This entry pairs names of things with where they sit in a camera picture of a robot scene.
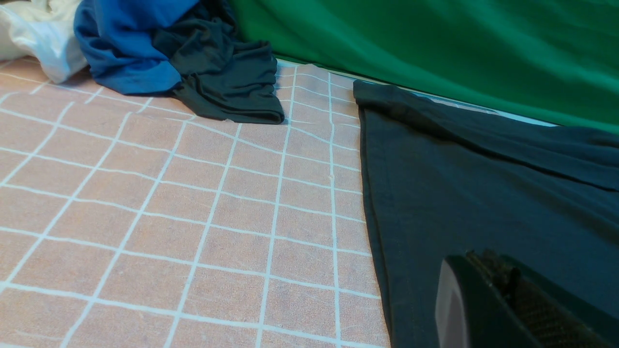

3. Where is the crumpled dark gray garment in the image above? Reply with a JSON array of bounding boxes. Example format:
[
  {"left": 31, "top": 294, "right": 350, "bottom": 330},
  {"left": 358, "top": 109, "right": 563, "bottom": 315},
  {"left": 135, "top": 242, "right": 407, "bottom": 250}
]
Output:
[{"left": 152, "top": 0, "right": 285, "bottom": 125}]

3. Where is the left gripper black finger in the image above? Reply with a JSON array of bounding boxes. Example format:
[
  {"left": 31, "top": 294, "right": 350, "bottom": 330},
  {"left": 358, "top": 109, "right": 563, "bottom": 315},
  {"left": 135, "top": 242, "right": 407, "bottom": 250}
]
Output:
[{"left": 435, "top": 250, "right": 619, "bottom": 348}]

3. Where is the blue garment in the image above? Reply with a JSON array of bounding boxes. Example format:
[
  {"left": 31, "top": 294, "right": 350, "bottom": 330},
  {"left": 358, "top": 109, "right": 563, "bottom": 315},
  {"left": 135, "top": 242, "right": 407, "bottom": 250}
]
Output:
[{"left": 74, "top": 0, "right": 196, "bottom": 95}]

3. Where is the green backdrop cloth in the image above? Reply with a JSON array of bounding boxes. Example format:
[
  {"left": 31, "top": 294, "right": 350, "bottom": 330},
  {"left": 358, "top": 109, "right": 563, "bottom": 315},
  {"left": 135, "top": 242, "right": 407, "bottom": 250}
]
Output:
[{"left": 230, "top": 0, "right": 619, "bottom": 133}]

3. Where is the pink grid tablecloth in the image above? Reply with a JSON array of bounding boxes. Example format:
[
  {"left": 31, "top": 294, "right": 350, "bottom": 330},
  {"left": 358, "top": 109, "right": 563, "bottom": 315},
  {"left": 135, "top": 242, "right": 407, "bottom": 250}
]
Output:
[{"left": 0, "top": 58, "right": 390, "bottom": 348}]

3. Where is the white garment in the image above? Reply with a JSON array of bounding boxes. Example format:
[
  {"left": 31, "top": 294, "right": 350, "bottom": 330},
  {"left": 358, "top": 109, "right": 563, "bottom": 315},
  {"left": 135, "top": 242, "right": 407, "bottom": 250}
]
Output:
[{"left": 0, "top": 0, "right": 87, "bottom": 84}]

